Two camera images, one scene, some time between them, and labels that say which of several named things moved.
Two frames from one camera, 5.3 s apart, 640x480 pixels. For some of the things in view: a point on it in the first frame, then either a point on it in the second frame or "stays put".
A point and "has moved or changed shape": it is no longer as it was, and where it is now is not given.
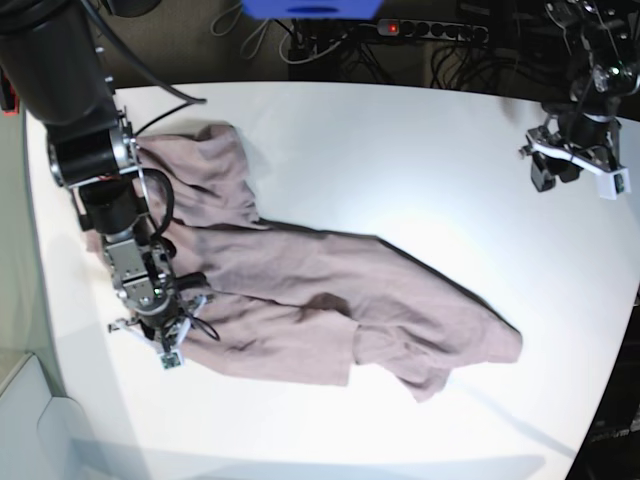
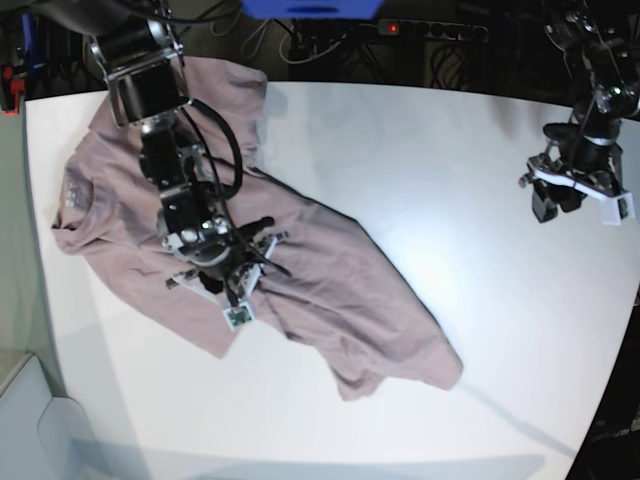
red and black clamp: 10,101 stays put
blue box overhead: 312,9 stays put
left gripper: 160,325 -> 233,271
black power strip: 433,29 stays put
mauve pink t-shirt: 303,304 has moved or changed shape
